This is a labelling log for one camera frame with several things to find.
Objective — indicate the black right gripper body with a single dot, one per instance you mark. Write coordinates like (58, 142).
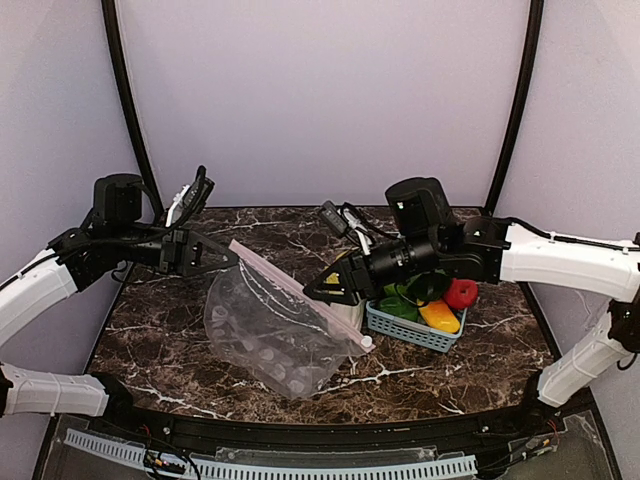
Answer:
(353, 275)

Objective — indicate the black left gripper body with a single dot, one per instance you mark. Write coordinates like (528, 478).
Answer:
(175, 251)

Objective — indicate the yellow white napa cabbage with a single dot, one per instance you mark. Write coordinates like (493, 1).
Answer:
(353, 315)

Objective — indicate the clear zip top bag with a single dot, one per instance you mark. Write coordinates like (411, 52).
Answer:
(256, 317)

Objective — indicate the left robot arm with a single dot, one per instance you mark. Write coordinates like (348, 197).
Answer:
(112, 233)

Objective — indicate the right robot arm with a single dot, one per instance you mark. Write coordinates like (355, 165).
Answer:
(492, 250)

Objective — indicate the green bell pepper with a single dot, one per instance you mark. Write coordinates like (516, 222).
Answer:
(398, 307)

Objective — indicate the green leafy vegetable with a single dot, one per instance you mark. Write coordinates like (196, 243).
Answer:
(427, 287)

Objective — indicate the light blue plastic basket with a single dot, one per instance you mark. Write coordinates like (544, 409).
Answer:
(412, 332)

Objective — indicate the orange yellow mango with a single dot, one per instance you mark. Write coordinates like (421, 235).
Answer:
(439, 316)

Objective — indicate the red apple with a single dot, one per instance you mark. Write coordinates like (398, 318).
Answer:
(461, 294)

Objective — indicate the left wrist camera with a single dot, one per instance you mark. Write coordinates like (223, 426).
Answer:
(191, 199)

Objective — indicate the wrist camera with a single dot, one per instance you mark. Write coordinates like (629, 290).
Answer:
(345, 224)
(191, 199)

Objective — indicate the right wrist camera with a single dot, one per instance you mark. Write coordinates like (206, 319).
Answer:
(345, 224)

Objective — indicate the white slotted cable duct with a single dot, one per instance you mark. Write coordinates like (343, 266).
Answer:
(245, 465)

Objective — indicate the black front rail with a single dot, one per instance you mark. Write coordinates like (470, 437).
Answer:
(471, 433)

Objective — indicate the left black frame post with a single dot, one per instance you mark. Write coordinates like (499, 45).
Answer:
(127, 102)

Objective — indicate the black frame post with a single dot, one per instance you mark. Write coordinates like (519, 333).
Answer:
(127, 102)
(525, 73)

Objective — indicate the right black frame post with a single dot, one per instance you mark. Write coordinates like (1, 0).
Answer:
(525, 73)

